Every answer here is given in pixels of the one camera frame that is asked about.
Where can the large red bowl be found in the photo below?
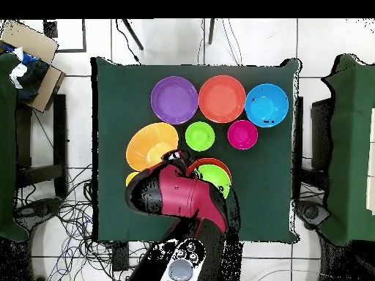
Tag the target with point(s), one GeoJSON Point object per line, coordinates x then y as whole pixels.
{"type": "Point", "coordinates": [214, 161]}
{"type": "Point", "coordinates": [222, 99]}

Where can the large green bowl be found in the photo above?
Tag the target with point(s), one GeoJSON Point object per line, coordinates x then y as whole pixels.
{"type": "Point", "coordinates": [216, 175]}

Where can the large orange bowl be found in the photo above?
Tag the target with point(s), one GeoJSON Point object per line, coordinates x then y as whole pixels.
{"type": "Point", "coordinates": [146, 146]}

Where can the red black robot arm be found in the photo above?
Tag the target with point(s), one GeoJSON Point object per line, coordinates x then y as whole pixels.
{"type": "Point", "coordinates": [187, 196]}

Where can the small green bowl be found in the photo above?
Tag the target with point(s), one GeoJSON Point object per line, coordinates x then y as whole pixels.
{"type": "Point", "coordinates": [199, 136]}

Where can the purple bowl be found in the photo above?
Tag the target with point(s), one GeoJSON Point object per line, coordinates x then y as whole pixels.
{"type": "Point", "coordinates": [174, 100]}

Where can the pink bowl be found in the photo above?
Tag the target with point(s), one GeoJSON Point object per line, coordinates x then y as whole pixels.
{"type": "Point", "coordinates": [243, 134]}

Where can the yellow cup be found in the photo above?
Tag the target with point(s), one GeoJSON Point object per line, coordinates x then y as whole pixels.
{"type": "Point", "coordinates": [130, 177]}

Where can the dark green table cloth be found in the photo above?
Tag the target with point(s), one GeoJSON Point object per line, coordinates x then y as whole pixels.
{"type": "Point", "coordinates": [249, 205]}

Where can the blue bowl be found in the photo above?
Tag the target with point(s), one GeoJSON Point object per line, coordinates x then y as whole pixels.
{"type": "Point", "coordinates": [266, 105]}

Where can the black power box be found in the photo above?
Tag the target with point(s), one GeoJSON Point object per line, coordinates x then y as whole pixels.
{"type": "Point", "coordinates": [120, 257]}

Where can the black tripod leg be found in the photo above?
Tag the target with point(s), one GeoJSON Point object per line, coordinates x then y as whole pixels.
{"type": "Point", "coordinates": [133, 34]}
{"type": "Point", "coordinates": [211, 30]}

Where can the green cloth covered table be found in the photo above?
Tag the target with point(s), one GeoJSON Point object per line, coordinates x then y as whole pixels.
{"type": "Point", "coordinates": [348, 146]}
{"type": "Point", "coordinates": [7, 146]}

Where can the blue cloth bag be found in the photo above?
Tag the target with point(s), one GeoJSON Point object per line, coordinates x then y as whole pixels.
{"type": "Point", "coordinates": [32, 76]}

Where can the white board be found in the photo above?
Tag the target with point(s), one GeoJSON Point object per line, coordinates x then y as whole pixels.
{"type": "Point", "coordinates": [372, 161]}

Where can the brown cardboard box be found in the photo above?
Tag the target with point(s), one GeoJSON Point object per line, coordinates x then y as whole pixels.
{"type": "Point", "coordinates": [32, 41]}

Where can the black stool frame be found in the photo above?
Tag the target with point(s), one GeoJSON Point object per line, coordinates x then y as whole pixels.
{"type": "Point", "coordinates": [60, 131]}

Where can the black floor frame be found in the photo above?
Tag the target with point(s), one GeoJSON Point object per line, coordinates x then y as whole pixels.
{"type": "Point", "coordinates": [84, 35]}

